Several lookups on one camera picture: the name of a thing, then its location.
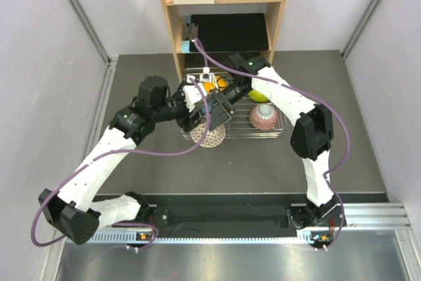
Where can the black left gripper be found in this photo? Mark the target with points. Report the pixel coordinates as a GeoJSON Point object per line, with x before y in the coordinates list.
{"type": "Point", "coordinates": [187, 123]}

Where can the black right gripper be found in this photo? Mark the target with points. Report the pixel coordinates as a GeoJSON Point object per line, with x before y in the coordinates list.
{"type": "Point", "coordinates": [219, 116]}

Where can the orange bowl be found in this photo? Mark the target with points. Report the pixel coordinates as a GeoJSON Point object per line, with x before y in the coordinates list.
{"type": "Point", "coordinates": [221, 84]}

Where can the green bowl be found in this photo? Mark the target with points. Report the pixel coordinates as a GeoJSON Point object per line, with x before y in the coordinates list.
{"type": "Point", "coordinates": [257, 96]}

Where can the patterned white floral bowl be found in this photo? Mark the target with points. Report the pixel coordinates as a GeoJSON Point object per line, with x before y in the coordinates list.
{"type": "Point", "coordinates": [263, 116]}

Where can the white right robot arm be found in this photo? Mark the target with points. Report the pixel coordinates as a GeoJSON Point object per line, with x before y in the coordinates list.
{"type": "Point", "coordinates": [312, 135]}

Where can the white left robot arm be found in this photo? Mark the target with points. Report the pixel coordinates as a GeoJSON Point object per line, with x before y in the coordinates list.
{"type": "Point", "coordinates": [71, 208]}

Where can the black clipboard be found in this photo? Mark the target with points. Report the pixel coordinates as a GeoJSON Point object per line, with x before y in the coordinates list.
{"type": "Point", "coordinates": [226, 32]}

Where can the metal wire dish rack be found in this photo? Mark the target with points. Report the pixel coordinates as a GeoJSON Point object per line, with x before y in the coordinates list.
{"type": "Point", "coordinates": [240, 126]}

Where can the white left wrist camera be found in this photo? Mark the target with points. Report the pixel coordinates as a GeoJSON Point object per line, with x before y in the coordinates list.
{"type": "Point", "coordinates": [193, 91]}

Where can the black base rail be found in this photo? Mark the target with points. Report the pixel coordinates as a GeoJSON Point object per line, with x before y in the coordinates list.
{"type": "Point", "coordinates": [232, 215]}

